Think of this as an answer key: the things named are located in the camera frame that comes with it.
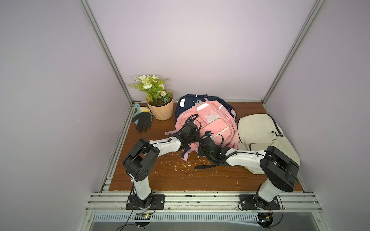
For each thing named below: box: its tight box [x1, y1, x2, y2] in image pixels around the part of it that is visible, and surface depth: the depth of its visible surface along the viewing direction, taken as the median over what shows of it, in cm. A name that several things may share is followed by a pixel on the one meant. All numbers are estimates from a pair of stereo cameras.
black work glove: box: [132, 111, 152, 133], surface depth 111 cm
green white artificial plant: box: [128, 74, 173, 103], surface depth 94 cm
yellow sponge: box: [140, 106, 151, 114], surface depth 116 cm
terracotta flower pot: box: [145, 89, 174, 121], surface depth 100 cm
